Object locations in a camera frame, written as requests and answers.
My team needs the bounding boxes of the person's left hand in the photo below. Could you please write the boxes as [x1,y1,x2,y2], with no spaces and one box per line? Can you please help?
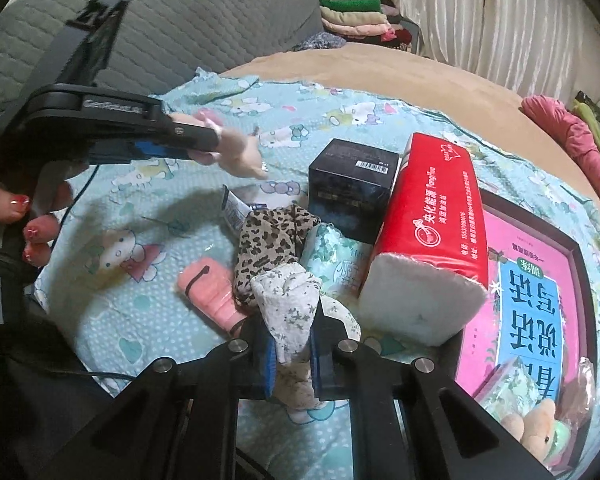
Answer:
[0,180,75,268]

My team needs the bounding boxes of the black box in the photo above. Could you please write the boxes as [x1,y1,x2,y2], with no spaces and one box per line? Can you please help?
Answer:
[307,137,400,245]

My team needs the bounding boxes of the blue white sachet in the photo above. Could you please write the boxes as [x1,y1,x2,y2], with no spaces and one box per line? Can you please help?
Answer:
[221,184,268,233]

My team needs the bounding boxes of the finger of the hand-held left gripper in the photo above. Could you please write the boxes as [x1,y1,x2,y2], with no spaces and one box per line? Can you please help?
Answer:
[132,141,198,162]
[147,105,221,155]

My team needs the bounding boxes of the clear plastic bag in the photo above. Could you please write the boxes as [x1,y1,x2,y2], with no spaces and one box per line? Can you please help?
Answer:
[555,355,598,461]

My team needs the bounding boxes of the pink book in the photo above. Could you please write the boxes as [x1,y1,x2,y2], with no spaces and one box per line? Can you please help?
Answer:
[455,210,588,411]
[450,187,598,466]

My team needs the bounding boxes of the green white tissue packet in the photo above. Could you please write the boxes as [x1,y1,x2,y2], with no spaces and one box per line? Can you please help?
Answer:
[300,222,376,311]
[475,357,541,413]

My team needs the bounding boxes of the pink towel roll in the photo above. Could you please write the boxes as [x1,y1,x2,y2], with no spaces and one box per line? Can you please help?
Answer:
[176,257,256,336]

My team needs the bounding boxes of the white floral cloth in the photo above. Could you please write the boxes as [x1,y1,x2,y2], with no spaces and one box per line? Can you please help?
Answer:
[250,262,363,423]

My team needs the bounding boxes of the white curtains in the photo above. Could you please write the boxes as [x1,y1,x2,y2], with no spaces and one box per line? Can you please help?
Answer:
[392,0,600,111]

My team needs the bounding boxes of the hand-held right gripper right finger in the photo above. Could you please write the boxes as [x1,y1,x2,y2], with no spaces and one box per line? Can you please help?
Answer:
[308,299,557,480]

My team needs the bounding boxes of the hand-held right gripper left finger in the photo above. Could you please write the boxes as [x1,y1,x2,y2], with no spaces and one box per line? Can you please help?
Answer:
[40,317,281,480]

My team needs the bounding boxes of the grey quilted headboard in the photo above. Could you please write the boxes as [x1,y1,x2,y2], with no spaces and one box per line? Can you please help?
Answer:
[0,0,326,126]

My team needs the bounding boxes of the red tissue pack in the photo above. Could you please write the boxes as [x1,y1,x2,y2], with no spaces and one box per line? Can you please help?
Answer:
[357,132,490,347]

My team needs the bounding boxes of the light blue cartoon printed blanket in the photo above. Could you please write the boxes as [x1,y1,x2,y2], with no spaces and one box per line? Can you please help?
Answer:
[27,67,600,480]

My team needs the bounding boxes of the dark floral cloth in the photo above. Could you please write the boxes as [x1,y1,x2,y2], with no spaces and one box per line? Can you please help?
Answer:
[292,32,346,53]

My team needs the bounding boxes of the leopard print scrunchie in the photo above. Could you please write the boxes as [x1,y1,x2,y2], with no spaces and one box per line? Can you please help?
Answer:
[232,204,323,311]

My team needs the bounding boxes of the stack of folded clothes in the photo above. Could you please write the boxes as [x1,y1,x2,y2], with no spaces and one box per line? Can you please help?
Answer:
[319,0,421,53]

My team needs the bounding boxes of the lavender dress plush bear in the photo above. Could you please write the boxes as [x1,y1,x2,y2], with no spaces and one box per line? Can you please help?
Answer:
[500,399,561,461]

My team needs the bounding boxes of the pink quilt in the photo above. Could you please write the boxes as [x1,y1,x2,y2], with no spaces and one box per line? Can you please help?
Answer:
[521,95,600,206]

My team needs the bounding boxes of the pink bow plush bear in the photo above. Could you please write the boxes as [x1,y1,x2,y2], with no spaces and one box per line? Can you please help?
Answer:
[172,109,271,181]

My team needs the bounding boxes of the black cable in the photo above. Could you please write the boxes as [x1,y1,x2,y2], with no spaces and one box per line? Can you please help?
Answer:
[5,162,141,381]

